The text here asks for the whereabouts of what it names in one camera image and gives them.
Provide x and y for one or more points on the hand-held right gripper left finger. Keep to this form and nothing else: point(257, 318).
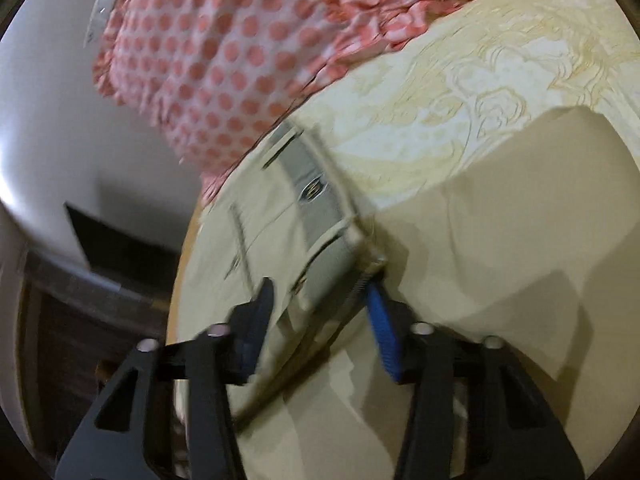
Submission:
point(246, 347)

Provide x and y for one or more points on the cream patterned bed sheet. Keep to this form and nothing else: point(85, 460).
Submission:
point(500, 75)

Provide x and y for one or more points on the dark wooden furniture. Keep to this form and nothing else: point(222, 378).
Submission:
point(95, 270)

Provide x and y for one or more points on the beige pants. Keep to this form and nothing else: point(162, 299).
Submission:
point(500, 240)

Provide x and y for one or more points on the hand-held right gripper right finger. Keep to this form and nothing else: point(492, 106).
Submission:
point(384, 332)

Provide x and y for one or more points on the white wall socket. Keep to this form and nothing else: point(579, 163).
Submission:
point(98, 14)

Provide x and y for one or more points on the pink polka dot blanket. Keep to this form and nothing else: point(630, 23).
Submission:
point(235, 55)

